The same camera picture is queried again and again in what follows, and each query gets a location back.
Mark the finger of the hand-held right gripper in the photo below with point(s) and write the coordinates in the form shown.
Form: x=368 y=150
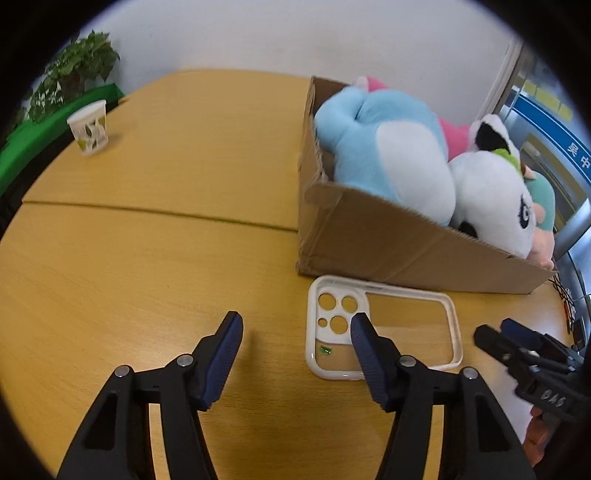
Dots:
x=524 y=333
x=494 y=344

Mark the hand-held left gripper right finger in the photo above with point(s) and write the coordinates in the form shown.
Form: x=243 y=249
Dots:
x=369 y=360

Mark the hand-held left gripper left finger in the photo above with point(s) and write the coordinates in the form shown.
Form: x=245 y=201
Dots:
x=221 y=360

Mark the clear white phone case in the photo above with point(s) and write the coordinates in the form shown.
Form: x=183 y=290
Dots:
x=406 y=323

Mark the cardboard box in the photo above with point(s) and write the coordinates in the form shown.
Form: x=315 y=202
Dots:
x=392 y=249

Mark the pastel striped plush toy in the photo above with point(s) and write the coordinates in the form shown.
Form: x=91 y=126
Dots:
x=542 y=194

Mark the panda plush toy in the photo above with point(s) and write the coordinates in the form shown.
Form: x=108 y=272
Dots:
x=485 y=194

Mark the pink plush toy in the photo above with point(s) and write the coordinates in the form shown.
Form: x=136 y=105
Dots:
x=455 y=138

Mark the light blue plush toy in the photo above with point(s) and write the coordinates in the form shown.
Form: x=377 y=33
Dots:
x=383 y=138

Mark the person's right hand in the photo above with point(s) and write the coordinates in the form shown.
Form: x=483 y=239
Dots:
x=538 y=436

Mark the blue glass sign strip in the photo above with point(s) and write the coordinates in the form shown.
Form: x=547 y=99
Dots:
x=554 y=129

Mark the yellow sticky notes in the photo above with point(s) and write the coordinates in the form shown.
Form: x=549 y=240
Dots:
x=549 y=98

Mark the patterned paper cup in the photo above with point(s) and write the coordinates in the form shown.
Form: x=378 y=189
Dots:
x=90 y=129

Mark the large potted plant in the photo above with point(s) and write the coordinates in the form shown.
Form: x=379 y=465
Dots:
x=74 y=64

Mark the grey metal post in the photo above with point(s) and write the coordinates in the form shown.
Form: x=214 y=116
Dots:
x=572 y=228

